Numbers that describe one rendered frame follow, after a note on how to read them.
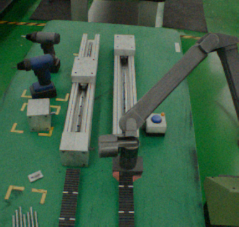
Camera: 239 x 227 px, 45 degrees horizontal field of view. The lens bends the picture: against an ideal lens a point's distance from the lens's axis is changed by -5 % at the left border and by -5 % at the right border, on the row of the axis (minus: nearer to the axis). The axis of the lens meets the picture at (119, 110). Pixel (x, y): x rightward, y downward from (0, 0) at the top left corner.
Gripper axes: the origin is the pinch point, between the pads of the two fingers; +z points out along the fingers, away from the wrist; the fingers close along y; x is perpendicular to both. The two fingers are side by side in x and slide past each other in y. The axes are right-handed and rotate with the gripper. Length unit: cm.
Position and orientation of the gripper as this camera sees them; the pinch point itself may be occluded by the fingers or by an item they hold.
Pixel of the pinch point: (126, 178)
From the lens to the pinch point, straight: 108.4
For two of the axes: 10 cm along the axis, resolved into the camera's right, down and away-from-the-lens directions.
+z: -0.6, 7.4, 6.7
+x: -0.1, 6.7, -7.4
